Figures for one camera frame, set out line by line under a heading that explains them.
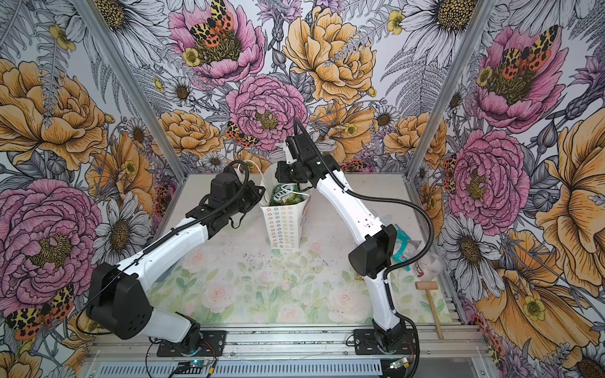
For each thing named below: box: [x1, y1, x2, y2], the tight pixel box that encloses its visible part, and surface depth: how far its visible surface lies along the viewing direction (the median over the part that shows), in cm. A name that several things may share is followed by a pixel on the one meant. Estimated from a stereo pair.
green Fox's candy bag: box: [269, 183, 306, 207], surface depth 89 cm
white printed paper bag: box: [259, 171, 314, 250], surface depth 86 cm
